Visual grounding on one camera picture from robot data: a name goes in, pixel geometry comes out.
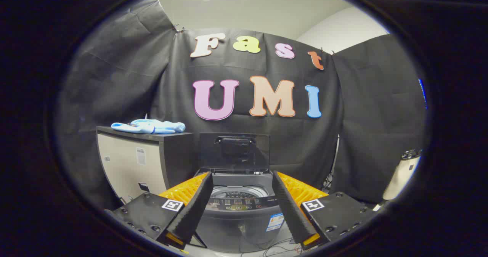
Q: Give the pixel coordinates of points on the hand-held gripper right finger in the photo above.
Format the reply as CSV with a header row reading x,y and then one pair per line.
x,y
291,211

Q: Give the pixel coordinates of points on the light blue garment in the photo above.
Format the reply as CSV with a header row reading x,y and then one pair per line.
x,y
152,127

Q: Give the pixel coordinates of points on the white appliance with chrome top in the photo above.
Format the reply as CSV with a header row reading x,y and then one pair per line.
x,y
400,177

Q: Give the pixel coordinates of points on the grey washing machine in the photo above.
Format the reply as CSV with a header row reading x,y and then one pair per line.
x,y
236,226

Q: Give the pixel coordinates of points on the white cabinet with dark top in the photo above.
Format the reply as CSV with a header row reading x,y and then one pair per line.
x,y
126,165

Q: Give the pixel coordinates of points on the black backdrop cloth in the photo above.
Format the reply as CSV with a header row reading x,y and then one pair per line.
x,y
267,142

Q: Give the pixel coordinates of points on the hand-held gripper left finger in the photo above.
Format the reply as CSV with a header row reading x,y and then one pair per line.
x,y
196,207

